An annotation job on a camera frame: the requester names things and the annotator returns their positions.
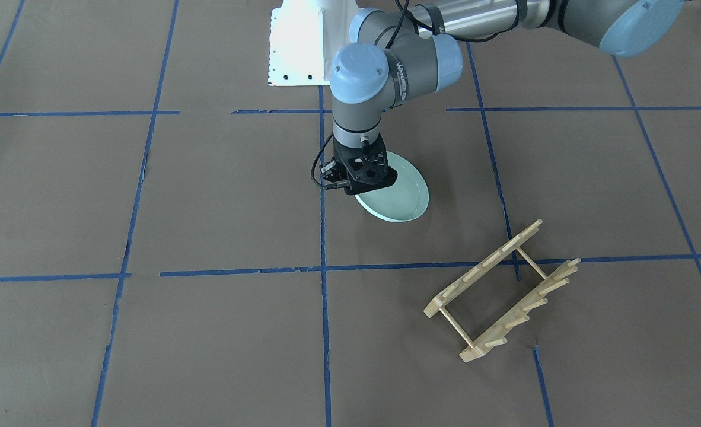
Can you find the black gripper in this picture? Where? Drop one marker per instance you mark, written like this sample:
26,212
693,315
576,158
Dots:
332,171

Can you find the light green round plate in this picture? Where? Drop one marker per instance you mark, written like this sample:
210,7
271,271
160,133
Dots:
406,200

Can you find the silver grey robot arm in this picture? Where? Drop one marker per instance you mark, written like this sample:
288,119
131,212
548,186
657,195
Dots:
393,58

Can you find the wooden plate rack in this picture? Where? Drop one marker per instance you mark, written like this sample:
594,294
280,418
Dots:
507,306

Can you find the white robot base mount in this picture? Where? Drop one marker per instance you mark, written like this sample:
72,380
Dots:
304,38

